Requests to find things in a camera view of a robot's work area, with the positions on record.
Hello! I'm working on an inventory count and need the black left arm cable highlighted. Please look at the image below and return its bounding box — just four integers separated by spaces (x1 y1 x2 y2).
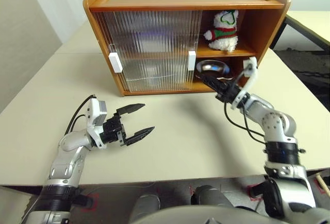
64 94 97 135

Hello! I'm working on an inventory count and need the ribbed clear sliding door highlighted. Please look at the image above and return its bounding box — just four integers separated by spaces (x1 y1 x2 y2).
92 11 129 92
113 9 204 92

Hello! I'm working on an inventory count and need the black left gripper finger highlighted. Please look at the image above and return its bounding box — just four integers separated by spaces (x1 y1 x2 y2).
125 126 156 147
115 102 146 118

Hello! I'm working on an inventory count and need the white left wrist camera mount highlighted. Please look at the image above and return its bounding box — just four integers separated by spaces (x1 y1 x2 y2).
86 97 108 149

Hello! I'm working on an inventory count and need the light grey rounded shape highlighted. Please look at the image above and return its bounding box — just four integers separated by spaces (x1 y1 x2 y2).
128 195 161 224

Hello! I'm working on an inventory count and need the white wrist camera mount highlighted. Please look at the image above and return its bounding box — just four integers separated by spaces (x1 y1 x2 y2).
86 97 108 149
230 56 258 110

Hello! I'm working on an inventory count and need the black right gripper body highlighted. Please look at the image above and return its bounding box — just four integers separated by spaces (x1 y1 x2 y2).
215 79 242 104

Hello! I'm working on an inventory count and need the pale grey curved robot body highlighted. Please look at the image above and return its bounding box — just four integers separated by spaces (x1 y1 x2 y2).
139 205 330 224

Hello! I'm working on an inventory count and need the white plush toy christmas sweater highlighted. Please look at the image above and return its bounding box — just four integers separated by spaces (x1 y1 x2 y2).
203 9 239 53

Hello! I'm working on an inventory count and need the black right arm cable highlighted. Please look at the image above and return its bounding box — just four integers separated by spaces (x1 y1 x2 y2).
223 64 267 144

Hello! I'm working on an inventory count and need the cream table black frame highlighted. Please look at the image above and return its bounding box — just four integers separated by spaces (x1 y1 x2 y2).
268 10 330 55

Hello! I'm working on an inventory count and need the black table leg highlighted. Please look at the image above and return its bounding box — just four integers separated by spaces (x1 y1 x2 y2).
74 195 95 209
251 180 269 199

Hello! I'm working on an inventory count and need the wooden shelf board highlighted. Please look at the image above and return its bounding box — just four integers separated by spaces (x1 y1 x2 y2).
196 45 258 58

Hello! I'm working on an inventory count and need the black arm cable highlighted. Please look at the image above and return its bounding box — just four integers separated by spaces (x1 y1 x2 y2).
64 94 97 135
223 64 267 144

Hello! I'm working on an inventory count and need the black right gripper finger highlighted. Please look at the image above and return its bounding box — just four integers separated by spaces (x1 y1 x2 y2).
200 75 222 94

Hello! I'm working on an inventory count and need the white door handle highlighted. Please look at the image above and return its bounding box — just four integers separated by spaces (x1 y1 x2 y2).
187 50 197 72
108 51 123 73

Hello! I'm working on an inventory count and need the red floor tape mark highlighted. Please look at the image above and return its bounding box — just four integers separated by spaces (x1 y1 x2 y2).
246 184 264 201
81 194 100 211

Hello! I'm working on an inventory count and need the tan wooden stick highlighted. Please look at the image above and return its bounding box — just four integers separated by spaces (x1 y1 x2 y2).
316 174 330 196

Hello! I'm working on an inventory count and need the dark grey rounded shape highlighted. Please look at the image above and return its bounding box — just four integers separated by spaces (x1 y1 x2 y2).
190 185 235 209

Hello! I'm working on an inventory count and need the stainless steel bowl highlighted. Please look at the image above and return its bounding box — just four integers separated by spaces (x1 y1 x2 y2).
195 60 235 83

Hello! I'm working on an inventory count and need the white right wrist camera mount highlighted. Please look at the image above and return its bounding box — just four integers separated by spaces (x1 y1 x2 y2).
230 56 258 110

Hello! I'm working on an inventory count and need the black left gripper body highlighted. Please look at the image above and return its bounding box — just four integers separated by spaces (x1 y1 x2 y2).
100 113 128 147

